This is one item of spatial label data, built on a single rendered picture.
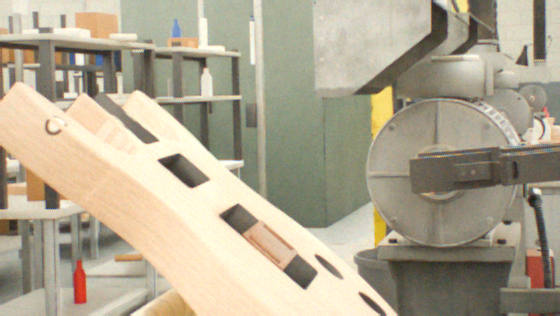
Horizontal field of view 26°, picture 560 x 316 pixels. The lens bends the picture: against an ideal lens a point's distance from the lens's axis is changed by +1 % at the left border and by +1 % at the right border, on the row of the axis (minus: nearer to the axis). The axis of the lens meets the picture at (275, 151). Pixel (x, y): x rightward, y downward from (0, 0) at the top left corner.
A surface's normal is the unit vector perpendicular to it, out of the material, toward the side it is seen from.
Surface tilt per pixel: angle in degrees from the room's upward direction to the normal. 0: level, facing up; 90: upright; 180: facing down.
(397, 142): 85
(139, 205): 96
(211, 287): 77
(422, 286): 90
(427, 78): 90
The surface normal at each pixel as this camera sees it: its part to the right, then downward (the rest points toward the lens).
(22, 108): -0.31, -0.07
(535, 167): -0.09, 0.04
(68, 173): 0.07, 0.26
